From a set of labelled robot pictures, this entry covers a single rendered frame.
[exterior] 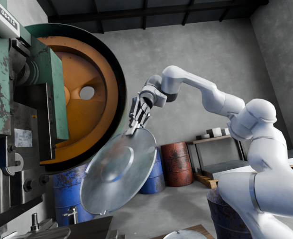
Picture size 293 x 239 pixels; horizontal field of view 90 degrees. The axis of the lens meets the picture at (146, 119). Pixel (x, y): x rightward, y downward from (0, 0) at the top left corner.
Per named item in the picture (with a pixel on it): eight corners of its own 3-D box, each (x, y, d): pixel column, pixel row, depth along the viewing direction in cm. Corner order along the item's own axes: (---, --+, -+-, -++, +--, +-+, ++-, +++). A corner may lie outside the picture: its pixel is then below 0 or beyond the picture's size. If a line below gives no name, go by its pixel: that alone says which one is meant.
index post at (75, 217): (79, 230, 56) (77, 204, 58) (76, 234, 54) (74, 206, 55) (72, 232, 56) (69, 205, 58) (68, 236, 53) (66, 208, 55)
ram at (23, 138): (56, 189, 48) (50, 104, 53) (21, 209, 33) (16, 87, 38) (-1, 201, 46) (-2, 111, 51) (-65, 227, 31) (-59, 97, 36)
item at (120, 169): (159, 200, 30) (157, 198, 30) (66, 224, 40) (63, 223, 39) (155, 117, 53) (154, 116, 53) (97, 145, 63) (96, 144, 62)
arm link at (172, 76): (214, 105, 81) (159, 92, 84) (231, 74, 67) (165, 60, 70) (215, 118, 73) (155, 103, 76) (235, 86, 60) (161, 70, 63)
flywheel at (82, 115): (73, 38, 107) (-14, 105, 95) (58, 13, 88) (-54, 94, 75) (143, 105, 102) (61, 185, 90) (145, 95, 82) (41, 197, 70)
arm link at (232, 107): (260, 96, 71) (242, 120, 83) (223, 88, 73) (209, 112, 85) (275, 124, 58) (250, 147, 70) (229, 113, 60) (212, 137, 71)
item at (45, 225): (58, 228, 61) (56, 202, 63) (29, 258, 45) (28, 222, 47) (43, 231, 61) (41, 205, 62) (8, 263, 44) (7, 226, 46)
